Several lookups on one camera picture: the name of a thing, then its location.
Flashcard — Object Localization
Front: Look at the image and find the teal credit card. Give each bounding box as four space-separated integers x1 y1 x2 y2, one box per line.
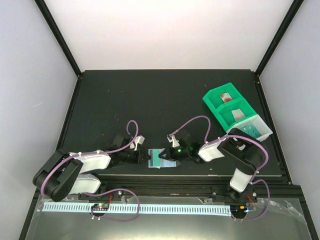
148 148 163 169
241 124 262 139

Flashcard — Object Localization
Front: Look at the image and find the black card holder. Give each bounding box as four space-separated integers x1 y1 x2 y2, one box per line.
158 159 181 169

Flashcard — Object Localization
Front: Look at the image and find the white card black stripe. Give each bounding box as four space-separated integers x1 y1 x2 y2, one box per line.
231 109 246 122

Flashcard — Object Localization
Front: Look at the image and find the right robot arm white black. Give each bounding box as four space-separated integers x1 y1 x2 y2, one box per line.
151 128 269 203

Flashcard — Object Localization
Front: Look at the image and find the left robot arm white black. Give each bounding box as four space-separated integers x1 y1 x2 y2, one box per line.
32 135 150 202

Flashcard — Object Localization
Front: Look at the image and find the red white card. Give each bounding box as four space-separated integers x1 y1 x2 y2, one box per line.
220 92 233 103

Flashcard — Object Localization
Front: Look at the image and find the green bin middle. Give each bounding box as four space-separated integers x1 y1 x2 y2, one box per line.
214 98 257 131

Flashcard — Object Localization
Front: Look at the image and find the green bin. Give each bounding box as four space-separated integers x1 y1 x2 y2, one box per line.
214 98 257 131
202 82 243 113

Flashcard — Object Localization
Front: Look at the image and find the left controller board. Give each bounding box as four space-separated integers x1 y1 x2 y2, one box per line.
91 203 109 211

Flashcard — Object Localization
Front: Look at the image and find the controller board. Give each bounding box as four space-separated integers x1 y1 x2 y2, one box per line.
230 205 256 213
91 203 109 211

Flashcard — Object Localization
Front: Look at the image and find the green bin far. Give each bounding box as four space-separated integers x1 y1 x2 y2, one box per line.
202 82 243 113

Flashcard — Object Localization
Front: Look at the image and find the white translucent bin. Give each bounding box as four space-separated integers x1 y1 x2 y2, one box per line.
226 114 273 142

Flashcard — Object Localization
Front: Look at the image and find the right controller board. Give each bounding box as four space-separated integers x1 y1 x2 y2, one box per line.
230 205 256 213

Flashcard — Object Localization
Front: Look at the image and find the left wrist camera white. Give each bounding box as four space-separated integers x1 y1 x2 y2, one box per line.
130 135 145 151

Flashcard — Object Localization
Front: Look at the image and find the black aluminium rail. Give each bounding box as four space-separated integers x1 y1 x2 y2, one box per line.
37 174 303 198

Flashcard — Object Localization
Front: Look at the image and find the white slotted cable duct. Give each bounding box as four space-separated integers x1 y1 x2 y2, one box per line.
42 202 232 217

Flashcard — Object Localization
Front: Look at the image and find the purple cable loop front left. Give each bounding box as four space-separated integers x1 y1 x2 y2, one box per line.
82 188 142 223

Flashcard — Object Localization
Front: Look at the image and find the purple cable loop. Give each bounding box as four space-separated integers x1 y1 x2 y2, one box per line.
82 188 142 223
230 178 272 223

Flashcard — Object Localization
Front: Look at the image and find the purple cable loop front right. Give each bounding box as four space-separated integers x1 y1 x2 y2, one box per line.
230 178 272 223

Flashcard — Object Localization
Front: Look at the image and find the left frame post black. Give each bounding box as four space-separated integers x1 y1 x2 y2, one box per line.
34 0 82 77

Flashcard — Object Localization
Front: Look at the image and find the frame post black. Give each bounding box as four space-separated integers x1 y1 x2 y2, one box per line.
34 0 82 77
255 0 304 77

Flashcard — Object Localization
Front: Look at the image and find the right frame post black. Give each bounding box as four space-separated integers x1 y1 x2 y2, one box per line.
255 0 304 77

